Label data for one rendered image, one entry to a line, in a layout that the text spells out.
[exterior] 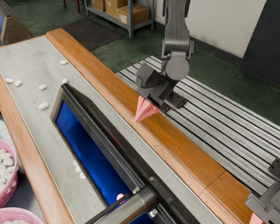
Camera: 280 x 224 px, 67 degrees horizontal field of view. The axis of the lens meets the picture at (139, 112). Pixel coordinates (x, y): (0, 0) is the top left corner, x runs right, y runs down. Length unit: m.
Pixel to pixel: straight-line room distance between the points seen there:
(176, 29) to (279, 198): 0.47
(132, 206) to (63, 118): 0.20
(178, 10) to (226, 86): 1.67
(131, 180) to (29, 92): 0.84
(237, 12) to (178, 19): 1.88
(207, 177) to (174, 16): 0.47
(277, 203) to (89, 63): 0.90
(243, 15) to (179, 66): 2.01
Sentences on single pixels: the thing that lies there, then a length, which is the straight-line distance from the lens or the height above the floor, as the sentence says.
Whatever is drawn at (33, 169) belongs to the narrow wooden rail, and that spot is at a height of 0.76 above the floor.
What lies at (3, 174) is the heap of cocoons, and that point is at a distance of 0.78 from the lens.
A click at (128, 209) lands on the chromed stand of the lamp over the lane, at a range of 0.22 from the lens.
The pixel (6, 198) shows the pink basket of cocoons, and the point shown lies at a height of 0.70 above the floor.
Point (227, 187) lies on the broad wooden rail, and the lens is 0.66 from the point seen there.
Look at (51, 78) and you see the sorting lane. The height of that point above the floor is 0.74.
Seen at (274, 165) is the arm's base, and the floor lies 0.68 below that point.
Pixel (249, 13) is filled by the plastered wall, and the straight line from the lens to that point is 2.48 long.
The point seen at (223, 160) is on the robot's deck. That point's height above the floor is 0.67.
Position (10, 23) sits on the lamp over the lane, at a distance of 0.69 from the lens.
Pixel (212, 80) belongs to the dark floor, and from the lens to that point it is 2.34.
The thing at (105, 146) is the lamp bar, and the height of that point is 1.11.
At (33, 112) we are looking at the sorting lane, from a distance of 0.92.
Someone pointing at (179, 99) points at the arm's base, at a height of 0.68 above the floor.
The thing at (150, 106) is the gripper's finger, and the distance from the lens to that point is 0.60.
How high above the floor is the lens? 1.32
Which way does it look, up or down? 45 degrees down
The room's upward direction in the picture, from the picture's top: straight up
